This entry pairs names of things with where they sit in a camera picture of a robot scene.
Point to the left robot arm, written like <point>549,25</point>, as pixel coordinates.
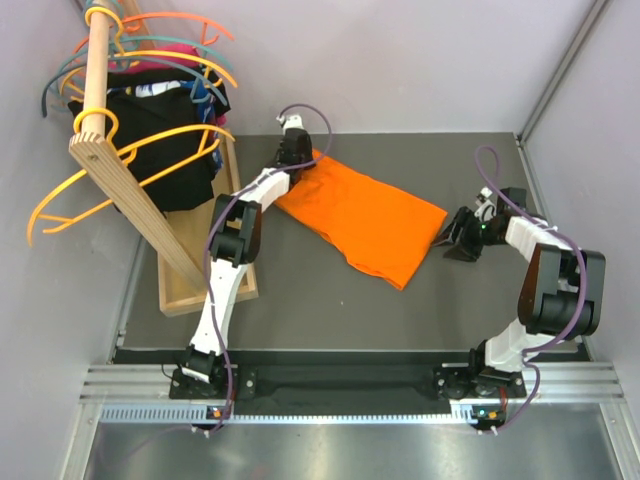
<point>231,247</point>

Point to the pink hanging garment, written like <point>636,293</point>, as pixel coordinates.
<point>181,54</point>

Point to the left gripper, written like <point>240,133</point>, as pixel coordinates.
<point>308,154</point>

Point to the blue hanging garment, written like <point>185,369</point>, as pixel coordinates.
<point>209,109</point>

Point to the orange hanger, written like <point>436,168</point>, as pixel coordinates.
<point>154,29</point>

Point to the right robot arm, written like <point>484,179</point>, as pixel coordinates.
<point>561,296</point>

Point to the corner aluminium profile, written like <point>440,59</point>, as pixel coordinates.
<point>578,40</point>

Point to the aluminium frame rail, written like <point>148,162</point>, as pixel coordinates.
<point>139,393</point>

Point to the black hanging garment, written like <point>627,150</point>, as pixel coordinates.
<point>148,103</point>

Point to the orange trousers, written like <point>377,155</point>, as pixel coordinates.
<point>380,230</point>

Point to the yellow hanger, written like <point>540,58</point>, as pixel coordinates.
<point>126,156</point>
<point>119,40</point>

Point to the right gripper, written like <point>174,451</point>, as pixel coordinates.
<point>465,250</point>

